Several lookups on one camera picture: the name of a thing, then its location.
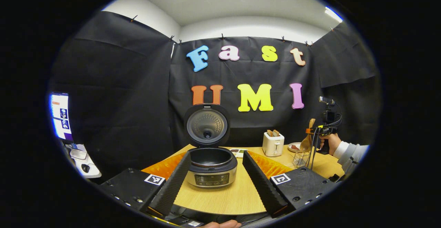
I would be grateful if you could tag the black and silver rice cooker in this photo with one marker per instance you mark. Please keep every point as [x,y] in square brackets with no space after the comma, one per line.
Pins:
[210,178]

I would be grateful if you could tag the small dish with green food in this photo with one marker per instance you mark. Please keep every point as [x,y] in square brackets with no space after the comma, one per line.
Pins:
[238,152]

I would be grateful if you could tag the small ceiling light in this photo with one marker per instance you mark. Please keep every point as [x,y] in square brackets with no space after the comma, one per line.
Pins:
[333,14]

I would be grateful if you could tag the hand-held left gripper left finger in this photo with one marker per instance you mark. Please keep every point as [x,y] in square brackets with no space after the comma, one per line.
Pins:
[170,186]

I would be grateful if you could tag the white side desk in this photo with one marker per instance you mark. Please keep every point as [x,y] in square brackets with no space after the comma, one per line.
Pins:
[90,168]

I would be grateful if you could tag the white plate with brown food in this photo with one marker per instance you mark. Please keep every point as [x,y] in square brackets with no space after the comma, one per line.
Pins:
[294,147]

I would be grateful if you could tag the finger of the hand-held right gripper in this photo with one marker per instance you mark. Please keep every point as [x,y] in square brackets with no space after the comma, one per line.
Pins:
[310,131]

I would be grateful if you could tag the white toaster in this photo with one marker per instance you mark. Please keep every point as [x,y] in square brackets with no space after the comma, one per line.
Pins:
[273,146]

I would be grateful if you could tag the computer monitor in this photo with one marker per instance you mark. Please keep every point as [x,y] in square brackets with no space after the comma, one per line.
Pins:
[62,116]

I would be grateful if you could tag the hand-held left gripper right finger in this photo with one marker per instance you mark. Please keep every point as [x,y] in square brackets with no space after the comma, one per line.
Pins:
[262,186]

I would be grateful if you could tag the black backdrop cloth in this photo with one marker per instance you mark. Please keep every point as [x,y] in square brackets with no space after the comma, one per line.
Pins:
[137,100]

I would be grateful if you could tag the wooden spoon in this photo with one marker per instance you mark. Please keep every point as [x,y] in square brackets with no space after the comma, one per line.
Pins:
[306,144]

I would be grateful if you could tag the white box on desk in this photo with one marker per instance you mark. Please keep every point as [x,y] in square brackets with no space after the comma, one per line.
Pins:
[78,154]

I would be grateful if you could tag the black computer mouse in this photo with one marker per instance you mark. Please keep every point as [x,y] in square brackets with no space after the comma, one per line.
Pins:
[85,168]

